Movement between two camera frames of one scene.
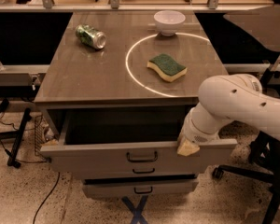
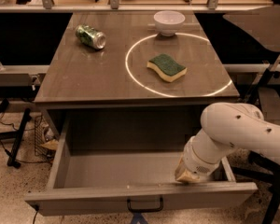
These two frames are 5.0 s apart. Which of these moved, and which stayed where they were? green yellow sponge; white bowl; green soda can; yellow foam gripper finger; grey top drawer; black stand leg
Moved: yellow foam gripper finger; grey top drawer
Stayed: green soda can; white bowl; green yellow sponge; black stand leg
